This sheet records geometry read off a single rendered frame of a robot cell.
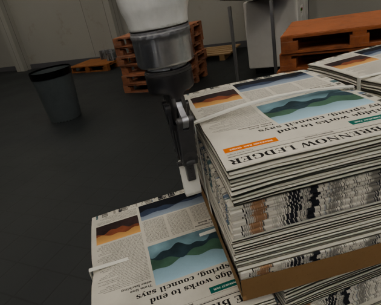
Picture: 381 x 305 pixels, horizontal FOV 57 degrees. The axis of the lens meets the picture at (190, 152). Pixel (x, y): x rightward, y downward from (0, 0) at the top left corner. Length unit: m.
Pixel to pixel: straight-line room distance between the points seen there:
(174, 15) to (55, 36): 9.17
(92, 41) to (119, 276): 8.41
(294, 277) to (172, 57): 0.37
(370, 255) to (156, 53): 0.44
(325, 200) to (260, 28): 4.42
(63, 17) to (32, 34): 1.20
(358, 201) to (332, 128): 0.11
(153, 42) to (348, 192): 0.34
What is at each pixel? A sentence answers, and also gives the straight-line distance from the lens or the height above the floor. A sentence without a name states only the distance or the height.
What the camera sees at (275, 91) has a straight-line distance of 0.69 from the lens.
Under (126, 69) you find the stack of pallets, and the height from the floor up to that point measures 0.33.
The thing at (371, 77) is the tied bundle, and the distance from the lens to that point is 0.75.
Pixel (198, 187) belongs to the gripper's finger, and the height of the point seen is 0.94.
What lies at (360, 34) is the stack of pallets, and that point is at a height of 0.76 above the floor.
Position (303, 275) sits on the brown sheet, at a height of 0.86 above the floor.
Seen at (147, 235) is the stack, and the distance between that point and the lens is 0.74.
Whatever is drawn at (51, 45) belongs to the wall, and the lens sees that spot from 9.82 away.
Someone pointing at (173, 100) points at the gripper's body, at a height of 1.12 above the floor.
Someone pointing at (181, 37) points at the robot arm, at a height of 1.20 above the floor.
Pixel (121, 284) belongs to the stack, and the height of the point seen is 0.83.
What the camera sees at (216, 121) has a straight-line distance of 0.59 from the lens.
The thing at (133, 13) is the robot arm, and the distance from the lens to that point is 0.51.
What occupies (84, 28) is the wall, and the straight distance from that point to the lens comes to 9.00.
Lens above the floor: 1.27
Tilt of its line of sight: 25 degrees down
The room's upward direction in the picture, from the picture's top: 11 degrees counter-clockwise
